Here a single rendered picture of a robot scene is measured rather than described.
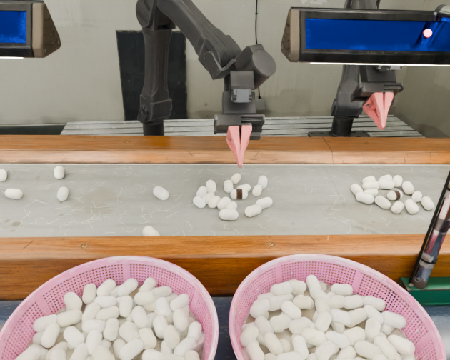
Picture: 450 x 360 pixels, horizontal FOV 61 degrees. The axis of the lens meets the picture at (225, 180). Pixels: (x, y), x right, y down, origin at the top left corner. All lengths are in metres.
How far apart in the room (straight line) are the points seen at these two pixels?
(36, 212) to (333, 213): 0.58
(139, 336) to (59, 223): 0.30
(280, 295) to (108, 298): 0.25
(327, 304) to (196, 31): 0.61
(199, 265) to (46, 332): 0.23
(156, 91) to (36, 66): 1.86
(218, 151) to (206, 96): 1.91
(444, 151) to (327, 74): 1.97
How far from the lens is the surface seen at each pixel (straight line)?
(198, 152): 0.93
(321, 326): 0.57
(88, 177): 0.90
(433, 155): 1.10
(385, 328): 0.61
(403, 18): 0.67
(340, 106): 1.23
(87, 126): 1.37
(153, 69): 1.06
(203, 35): 0.86
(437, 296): 0.75
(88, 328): 0.57
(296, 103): 2.99
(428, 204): 0.87
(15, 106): 3.02
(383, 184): 0.90
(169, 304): 0.60
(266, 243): 0.64
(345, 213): 0.80
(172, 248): 0.63
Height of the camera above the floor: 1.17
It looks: 30 degrees down
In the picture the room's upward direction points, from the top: 2 degrees clockwise
